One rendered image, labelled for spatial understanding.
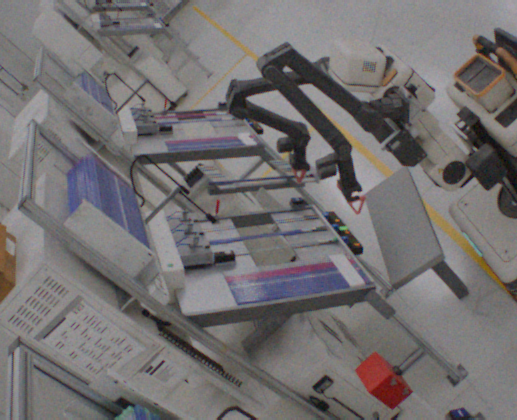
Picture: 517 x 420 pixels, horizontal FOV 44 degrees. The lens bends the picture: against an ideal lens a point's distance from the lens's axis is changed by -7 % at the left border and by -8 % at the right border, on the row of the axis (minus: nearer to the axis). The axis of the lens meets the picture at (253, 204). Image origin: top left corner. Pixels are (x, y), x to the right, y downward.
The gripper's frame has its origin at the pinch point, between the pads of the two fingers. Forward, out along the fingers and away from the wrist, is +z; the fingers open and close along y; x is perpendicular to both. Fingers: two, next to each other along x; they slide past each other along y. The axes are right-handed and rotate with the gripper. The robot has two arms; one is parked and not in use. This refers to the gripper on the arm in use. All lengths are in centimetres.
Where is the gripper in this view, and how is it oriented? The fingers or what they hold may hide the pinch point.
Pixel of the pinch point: (299, 180)
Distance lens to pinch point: 301.8
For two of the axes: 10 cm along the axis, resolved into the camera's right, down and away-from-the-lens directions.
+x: 9.6, -1.3, 2.3
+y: 2.6, 4.5, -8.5
